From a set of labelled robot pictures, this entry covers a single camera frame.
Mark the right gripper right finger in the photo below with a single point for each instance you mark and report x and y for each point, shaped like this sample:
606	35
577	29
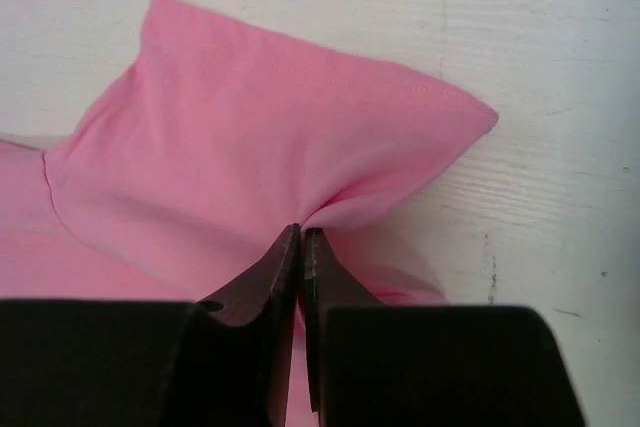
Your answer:
372	364

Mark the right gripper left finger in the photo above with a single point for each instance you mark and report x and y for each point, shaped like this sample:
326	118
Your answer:
221	361

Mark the pink t shirt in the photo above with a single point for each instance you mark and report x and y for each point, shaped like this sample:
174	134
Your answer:
218	136

